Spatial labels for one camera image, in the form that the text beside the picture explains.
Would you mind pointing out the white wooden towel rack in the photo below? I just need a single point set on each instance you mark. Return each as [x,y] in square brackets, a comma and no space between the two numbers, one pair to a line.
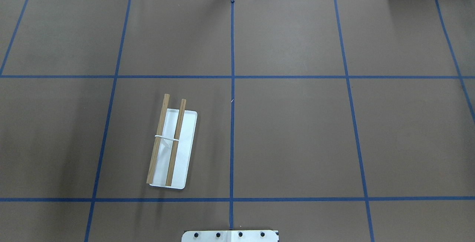
[172,147]

